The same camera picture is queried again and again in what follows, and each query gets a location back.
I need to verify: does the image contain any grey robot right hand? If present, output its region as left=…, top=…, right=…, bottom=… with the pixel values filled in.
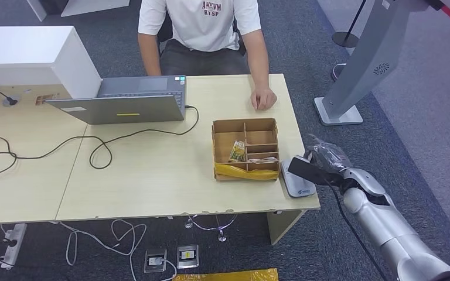
left=304, top=134, right=353, bottom=174

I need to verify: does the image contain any person's left hand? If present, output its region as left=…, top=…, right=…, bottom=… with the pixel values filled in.
left=250, top=87, right=278, bottom=112

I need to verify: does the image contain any grey card reader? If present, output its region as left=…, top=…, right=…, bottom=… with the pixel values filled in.
left=280, top=158, right=318, bottom=199

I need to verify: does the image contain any green yellow card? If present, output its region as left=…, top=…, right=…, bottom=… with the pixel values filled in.
left=229, top=140, right=246, bottom=164

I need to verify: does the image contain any person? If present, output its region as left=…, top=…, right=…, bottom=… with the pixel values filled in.
left=137, top=0, right=278, bottom=112

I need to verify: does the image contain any cardboard divided organizer box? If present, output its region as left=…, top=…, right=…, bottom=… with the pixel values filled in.
left=212, top=118, right=281, bottom=182

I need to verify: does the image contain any stack of pale cards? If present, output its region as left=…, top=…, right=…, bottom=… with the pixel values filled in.
left=247, top=156, right=279, bottom=165

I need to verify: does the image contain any desk leg panel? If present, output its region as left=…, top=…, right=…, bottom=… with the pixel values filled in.
left=266, top=210, right=307, bottom=246

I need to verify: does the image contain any grey kiosk stand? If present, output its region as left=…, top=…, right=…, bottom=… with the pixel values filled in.
left=313, top=0, right=430, bottom=127

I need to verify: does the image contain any grey laptop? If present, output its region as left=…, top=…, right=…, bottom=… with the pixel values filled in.
left=44, top=74, right=188, bottom=126

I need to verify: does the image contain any yellow plastic bag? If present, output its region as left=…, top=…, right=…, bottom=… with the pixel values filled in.
left=172, top=268, right=279, bottom=281

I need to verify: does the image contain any floor socket yellow label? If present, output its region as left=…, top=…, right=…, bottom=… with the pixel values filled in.
left=176, top=244, right=200, bottom=270

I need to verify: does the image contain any white furniture base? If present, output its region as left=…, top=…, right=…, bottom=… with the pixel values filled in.
left=26, top=0, right=131, bottom=22

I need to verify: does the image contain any floor socket with plug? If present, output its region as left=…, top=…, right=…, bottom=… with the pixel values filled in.
left=144, top=248, right=168, bottom=274

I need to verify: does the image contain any white desk partition box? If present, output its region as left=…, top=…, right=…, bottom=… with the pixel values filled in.
left=0, top=26, right=103, bottom=100

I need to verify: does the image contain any white power strip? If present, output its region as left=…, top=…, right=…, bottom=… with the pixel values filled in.
left=0, top=222, right=28, bottom=270

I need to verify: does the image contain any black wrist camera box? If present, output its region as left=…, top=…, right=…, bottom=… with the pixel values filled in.
left=288, top=155, right=343, bottom=188

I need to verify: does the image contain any grey cable loop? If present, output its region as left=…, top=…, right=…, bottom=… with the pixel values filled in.
left=330, top=63, right=349, bottom=83

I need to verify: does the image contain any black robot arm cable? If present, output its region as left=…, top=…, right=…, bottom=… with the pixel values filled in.
left=325, top=181, right=390, bottom=281

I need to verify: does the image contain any black stanchion post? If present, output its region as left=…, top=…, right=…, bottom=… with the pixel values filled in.
left=332, top=0, right=368, bottom=49

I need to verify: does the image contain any black laptop power cable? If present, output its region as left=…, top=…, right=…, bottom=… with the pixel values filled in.
left=0, top=105, right=200, bottom=183

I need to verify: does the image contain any white floor cable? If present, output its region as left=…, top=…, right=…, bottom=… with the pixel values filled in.
left=49, top=219, right=178, bottom=281

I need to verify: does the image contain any short black cable stub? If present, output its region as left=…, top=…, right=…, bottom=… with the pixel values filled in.
left=0, top=89, right=18, bottom=105

